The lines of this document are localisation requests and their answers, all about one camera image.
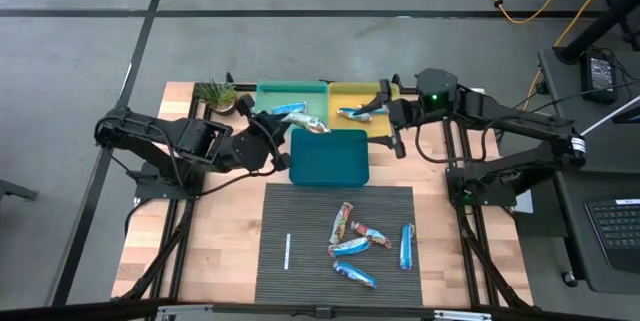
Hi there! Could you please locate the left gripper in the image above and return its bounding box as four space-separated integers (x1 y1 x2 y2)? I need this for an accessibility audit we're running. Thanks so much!
219 93 292 172

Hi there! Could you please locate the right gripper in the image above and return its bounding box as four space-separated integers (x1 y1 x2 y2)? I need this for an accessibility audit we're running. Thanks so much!
357 79 421 160

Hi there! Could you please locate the silver blue granola bar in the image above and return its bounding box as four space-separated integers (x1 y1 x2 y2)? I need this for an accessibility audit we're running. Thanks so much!
271 101 308 116

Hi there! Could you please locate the orange peanut butter granola bar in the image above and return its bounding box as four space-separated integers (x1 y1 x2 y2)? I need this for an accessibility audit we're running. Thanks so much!
281 112 332 135

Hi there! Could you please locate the green orange Chewy granola bar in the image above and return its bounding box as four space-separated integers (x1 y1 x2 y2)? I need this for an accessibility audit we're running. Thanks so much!
328 201 355 246

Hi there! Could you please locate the blue red-ended granola bar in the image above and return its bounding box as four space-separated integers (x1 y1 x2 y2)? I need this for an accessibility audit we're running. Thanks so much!
327 236 373 259

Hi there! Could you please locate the blue Quaker Chewy granola bar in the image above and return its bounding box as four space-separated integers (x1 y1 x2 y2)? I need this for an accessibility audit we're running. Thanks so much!
332 260 379 290

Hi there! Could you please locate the red Chewy granola bar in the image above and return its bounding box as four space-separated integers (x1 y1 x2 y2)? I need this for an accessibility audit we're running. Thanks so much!
349 220 393 250

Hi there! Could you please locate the yellow plastic bin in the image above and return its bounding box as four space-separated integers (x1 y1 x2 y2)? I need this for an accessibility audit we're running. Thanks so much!
327 82 401 139

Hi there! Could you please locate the mint green plastic bin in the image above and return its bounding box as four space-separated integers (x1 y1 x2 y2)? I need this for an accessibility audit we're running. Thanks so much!
254 80 330 135

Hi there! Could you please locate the potted succulent plant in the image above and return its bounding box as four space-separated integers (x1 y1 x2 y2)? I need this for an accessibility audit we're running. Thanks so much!
194 79 239 115

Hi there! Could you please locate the dark blue plastic bin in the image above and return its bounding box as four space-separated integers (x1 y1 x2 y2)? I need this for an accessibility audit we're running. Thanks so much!
288 128 370 187

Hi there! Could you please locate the grey woven placemat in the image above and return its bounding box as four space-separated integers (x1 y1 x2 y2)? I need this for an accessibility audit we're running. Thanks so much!
254 183 424 307

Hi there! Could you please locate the white paper sheet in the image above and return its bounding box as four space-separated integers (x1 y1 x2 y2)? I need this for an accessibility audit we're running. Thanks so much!
514 189 534 215

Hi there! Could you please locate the black power adapter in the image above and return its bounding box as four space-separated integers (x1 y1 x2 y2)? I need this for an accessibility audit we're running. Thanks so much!
579 48 618 106

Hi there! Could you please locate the white rod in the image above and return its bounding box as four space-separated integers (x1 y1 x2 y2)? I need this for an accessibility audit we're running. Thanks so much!
579 95 640 137

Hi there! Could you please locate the dark side desk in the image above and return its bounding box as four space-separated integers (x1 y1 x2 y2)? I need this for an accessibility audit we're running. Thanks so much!
537 45 640 296

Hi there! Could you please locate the black stand leg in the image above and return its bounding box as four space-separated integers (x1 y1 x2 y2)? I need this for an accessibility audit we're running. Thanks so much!
552 0 640 65

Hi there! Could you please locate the black keyboard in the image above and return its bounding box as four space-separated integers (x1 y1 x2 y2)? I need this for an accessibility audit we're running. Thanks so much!
584 198 640 275

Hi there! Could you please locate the grey chair leg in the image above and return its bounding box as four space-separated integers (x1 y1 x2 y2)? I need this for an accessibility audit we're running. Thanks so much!
0 178 40 203

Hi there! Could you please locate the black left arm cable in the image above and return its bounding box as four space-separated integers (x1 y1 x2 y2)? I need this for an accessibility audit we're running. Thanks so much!
187 120 284 198

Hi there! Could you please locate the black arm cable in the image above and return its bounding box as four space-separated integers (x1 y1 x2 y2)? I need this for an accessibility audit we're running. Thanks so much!
413 115 496 165
187 120 284 198

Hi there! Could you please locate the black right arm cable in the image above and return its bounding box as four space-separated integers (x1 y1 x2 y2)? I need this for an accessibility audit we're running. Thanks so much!
413 115 496 165

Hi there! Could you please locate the black aluminium table frame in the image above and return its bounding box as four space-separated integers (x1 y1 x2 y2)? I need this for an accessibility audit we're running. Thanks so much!
0 73 640 321

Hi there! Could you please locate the silver metal bracket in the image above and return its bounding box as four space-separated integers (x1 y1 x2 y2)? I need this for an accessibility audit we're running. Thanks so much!
432 309 494 321

